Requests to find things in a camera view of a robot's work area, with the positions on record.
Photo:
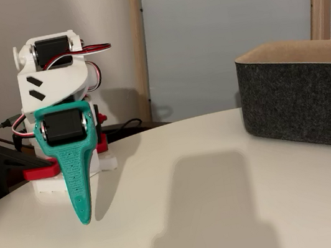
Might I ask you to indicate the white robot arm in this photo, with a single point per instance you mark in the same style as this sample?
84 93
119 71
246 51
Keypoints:
51 82

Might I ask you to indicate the grey felt box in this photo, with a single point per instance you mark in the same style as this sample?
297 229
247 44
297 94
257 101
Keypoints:
300 102

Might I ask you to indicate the black and red clamp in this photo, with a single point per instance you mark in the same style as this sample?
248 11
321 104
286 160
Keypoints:
102 143
7 161

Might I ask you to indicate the light wood framed panel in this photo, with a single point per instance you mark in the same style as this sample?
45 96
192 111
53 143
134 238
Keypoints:
139 40

